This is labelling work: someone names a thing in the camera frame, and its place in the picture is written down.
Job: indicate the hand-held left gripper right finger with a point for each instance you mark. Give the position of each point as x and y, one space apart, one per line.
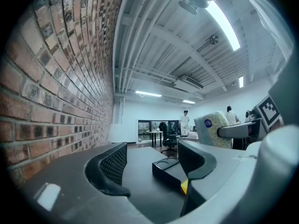
196 162

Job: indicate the glass partition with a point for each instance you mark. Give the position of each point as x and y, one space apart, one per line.
146 129

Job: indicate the ceiling air conditioner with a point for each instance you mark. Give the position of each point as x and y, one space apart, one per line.
189 83

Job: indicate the white small box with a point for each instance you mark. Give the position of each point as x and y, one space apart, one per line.
208 135

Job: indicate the black office chair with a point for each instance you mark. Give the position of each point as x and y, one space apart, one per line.
167 134

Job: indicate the ceiling light panel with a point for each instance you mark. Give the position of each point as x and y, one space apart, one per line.
148 93
241 81
224 24
188 101

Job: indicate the person's white shirt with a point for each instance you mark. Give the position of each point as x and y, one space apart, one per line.
268 13

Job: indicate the round ceiling fixture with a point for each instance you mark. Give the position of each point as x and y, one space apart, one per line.
213 39

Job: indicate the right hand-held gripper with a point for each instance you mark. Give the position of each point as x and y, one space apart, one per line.
268 112

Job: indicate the black box with yellow lining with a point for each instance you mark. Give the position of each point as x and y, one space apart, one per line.
163 171

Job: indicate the black head-worn camera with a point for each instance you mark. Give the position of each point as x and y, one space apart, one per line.
189 7

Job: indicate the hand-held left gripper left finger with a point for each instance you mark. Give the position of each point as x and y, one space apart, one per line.
109 167

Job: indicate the white office desk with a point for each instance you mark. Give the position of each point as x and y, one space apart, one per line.
191 136

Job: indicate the wooden table with black legs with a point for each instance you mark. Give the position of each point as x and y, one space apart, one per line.
155 132

